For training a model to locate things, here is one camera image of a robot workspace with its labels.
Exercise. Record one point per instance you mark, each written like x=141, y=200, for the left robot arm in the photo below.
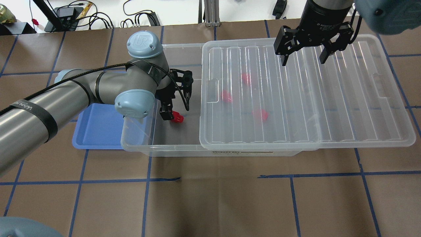
x=131, y=87

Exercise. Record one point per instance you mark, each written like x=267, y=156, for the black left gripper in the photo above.
x=164, y=97

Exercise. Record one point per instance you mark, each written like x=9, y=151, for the clear plastic storage box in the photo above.
x=155, y=137

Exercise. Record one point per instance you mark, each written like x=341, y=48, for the red block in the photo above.
x=260, y=115
x=177, y=117
x=226, y=97
x=246, y=79

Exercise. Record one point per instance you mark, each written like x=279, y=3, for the red block under lid front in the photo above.
x=260, y=115

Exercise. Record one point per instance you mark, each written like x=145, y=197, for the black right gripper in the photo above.
x=318, y=20

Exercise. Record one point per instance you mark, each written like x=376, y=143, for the black power adapter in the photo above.
x=67, y=13

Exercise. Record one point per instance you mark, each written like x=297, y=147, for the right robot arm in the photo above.
x=385, y=17

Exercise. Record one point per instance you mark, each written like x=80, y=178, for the blue plastic tray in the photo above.
x=99, y=126

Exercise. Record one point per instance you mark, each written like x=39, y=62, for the aluminium frame post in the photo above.
x=209, y=13

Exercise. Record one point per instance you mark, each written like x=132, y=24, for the black power brick on table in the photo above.
x=153, y=19

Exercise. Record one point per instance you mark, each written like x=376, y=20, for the clear plastic box lid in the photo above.
x=352, y=100

